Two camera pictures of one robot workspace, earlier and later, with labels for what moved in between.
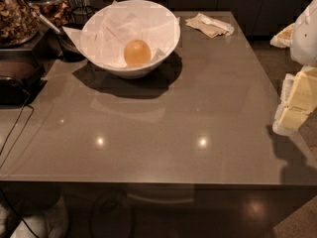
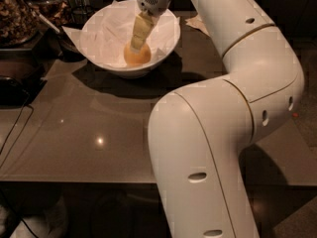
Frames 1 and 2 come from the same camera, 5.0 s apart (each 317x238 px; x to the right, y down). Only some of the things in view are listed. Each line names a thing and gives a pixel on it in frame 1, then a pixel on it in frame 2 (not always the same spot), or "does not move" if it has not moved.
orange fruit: x=137 y=53 does not move
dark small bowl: x=70 y=52 does not move
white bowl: x=132 y=38 does not move
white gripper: x=306 y=37 → x=153 y=1
